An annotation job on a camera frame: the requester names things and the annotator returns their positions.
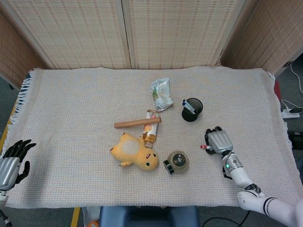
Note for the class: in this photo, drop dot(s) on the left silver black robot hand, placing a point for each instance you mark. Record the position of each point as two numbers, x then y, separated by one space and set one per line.
9 169

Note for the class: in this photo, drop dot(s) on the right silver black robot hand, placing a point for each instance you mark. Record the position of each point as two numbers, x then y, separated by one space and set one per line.
219 140

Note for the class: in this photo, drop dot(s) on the red white marker pen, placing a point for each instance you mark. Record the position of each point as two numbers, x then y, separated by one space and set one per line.
205 147

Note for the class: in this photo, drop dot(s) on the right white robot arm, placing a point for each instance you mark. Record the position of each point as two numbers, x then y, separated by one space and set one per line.
251 186

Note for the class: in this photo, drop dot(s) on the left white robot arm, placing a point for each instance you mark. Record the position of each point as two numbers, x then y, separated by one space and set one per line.
2 205

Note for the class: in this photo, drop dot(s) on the black mesh pen holder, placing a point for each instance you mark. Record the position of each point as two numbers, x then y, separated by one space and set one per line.
192 111

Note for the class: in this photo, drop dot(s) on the white marker with blue cap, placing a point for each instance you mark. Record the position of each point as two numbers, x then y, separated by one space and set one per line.
189 104

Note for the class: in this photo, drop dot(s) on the glass jar with black lid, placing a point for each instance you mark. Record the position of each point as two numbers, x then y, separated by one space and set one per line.
177 162

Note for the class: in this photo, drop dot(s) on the plastic tea drink bottle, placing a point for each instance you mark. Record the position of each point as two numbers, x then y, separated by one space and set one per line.
150 132

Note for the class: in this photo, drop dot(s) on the crumpled white green snack bag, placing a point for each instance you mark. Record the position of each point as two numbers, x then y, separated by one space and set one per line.
161 94

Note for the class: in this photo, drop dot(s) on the white power strip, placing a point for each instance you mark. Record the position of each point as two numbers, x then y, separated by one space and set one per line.
290 114

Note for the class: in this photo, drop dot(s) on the brown wooden stick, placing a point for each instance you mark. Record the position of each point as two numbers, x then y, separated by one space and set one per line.
137 123

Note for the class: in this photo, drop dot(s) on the yellow plush toy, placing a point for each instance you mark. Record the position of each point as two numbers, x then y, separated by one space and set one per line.
135 153

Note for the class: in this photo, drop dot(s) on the orange round object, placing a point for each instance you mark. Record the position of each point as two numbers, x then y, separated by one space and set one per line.
93 224

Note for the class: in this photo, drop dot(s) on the blue padded chair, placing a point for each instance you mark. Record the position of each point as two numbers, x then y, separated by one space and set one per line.
149 216

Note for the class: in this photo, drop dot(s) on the white woven tablecloth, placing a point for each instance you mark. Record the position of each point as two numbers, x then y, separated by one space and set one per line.
118 184

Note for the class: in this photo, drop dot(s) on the woven bamboo folding screen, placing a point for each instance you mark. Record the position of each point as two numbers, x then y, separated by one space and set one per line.
151 33

